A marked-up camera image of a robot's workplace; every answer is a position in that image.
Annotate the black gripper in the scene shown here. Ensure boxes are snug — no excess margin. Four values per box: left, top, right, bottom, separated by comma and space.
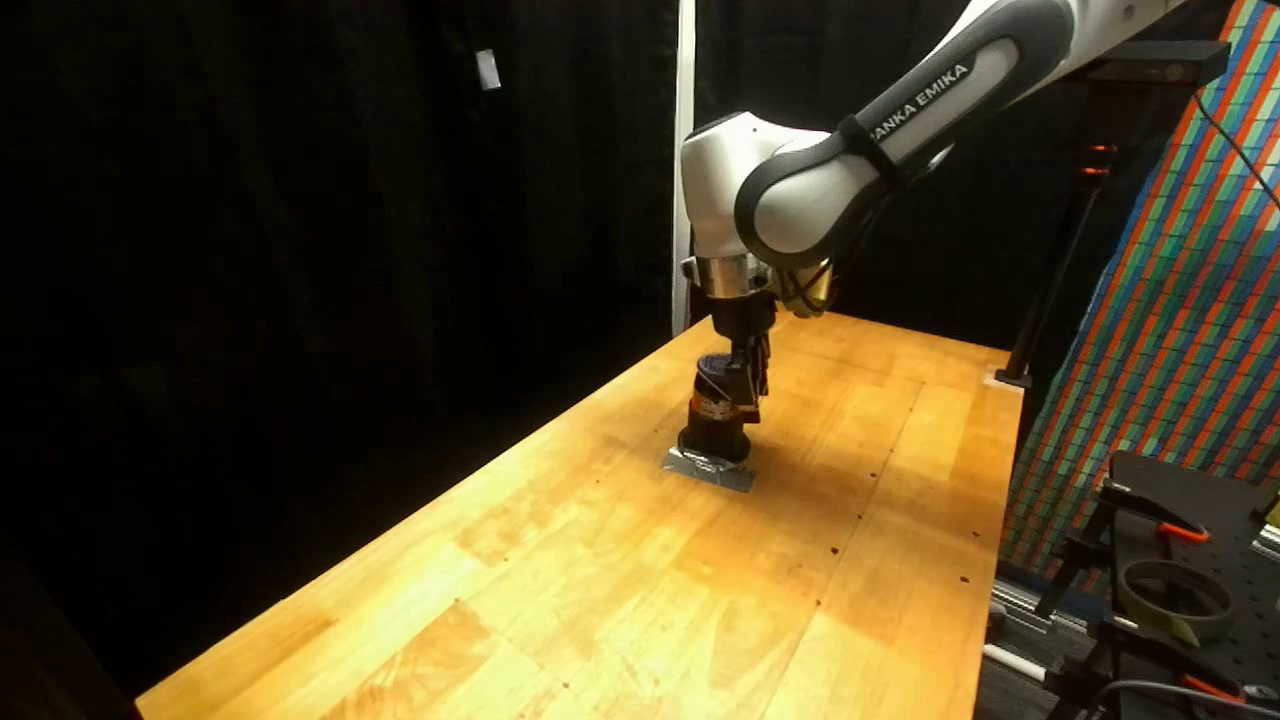
698, 293, 782, 405

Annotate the dark jar with purple lid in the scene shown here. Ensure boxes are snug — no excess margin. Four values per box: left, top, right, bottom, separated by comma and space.
675, 347, 766, 468

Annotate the white vertical pole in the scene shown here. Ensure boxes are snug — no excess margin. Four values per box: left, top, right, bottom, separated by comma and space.
666, 0, 698, 336

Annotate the black stand with shelf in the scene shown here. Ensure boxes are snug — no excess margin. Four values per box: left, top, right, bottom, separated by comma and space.
993, 36, 1236, 393

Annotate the white paper tag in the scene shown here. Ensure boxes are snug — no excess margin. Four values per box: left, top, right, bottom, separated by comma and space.
473, 43, 509, 96

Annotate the clear tape roll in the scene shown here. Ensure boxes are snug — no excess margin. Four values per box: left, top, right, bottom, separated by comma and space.
1111, 552, 1239, 648

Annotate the aluminium rail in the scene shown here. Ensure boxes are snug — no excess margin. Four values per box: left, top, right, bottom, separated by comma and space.
979, 569, 1116, 720

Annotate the orange clamp handle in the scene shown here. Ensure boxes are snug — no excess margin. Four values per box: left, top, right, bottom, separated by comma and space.
1152, 518, 1215, 552

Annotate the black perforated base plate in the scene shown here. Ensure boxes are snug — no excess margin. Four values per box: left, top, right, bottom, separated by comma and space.
1055, 447, 1280, 720

